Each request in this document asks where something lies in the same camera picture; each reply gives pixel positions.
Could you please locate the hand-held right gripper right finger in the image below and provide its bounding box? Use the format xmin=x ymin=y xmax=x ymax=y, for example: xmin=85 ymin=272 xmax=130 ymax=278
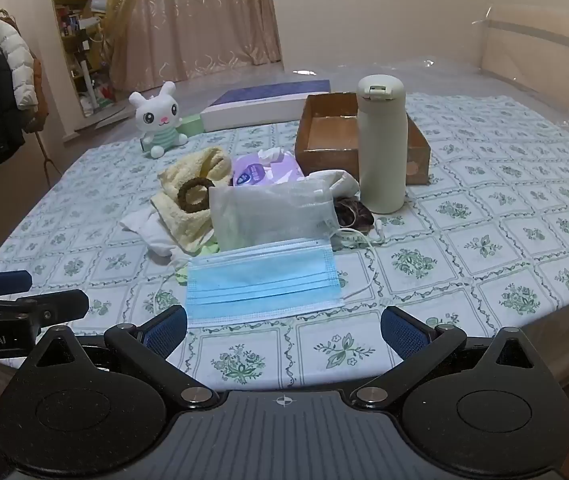
xmin=349 ymin=305 xmax=545 ymax=410

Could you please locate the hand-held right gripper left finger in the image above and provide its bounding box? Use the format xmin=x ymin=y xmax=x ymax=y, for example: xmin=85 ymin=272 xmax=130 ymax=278
xmin=24 ymin=305 xmax=221 ymax=410

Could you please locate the green cloth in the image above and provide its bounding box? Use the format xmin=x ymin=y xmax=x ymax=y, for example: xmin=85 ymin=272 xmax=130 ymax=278
xmin=174 ymin=244 xmax=221 ymax=286

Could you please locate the blue face mask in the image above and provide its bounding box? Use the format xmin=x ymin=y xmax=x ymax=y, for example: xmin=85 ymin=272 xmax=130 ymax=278
xmin=157 ymin=237 xmax=381 ymax=329

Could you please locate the yellow towel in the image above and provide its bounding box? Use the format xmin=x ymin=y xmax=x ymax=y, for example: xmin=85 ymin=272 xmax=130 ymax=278
xmin=151 ymin=146 xmax=234 ymax=254

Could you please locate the brown fuzzy hair tie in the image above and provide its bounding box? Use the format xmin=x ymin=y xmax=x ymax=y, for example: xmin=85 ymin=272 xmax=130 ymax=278
xmin=178 ymin=176 xmax=216 ymax=214

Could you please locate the dark patterned scrunchie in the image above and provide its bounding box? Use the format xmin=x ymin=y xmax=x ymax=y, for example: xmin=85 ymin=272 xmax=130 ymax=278
xmin=333 ymin=196 xmax=376 ymax=233

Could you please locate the white non-woven bag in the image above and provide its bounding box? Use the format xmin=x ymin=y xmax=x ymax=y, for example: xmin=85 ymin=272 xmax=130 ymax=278
xmin=208 ymin=178 xmax=339 ymax=253

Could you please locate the brown cardboard box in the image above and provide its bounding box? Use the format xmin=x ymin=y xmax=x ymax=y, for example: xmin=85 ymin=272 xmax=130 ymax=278
xmin=295 ymin=92 xmax=432 ymax=187

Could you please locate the metal coat rack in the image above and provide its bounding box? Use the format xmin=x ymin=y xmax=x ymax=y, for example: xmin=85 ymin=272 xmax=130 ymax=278
xmin=0 ymin=8 xmax=62 ymax=183

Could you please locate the cream insulated bottle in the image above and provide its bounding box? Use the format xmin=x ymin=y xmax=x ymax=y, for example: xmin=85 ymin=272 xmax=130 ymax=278
xmin=356 ymin=74 xmax=409 ymax=214

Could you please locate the brown jacket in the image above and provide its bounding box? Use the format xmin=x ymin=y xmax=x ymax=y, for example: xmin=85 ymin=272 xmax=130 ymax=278
xmin=22 ymin=55 xmax=51 ymax=135

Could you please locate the purple tissue pack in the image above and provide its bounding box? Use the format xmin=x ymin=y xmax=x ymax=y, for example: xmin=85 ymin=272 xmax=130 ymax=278
xmin=231 ymin=148 xmax=308 ymax=187

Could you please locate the light green box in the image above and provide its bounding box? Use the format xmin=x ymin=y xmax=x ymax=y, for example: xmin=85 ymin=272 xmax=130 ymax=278
xmin=178 ymin=114 xmax=206 ymax=137

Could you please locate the white bunny plush toy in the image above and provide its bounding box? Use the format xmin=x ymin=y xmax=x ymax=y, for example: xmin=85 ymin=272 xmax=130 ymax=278
xmin=128 ymin=81 xmax=190 ymax=158

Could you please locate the white puffer jacket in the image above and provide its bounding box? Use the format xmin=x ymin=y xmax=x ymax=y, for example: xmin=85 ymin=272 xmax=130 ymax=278
xmin=0 ymin=17 xmax=36 ymax=110

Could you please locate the flat purple and white box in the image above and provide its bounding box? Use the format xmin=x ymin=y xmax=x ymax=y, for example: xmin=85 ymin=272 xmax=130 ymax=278
xmin=199 ymin=79 xmax=332 ymax=132

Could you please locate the fan with yellow cover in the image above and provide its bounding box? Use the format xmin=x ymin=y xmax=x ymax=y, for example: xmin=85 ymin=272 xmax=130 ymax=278
xmin=99 ymin=0 xmax=140 ymax=101

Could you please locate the plastic-wrapped wooden headboard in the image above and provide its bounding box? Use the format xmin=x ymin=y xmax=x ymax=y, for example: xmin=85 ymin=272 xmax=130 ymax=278
xmin=479 ymin=17 xmax=569 ymax=116

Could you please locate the beige patterned curtain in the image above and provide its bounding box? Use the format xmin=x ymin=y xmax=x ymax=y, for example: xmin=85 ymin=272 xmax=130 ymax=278
xmin=82 ymin=0 xmax=282 ymax=93

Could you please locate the white cord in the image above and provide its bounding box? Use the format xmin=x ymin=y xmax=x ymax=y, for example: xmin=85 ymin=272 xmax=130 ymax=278
xmin=332 ymin=217 xmax=388 ymax=248

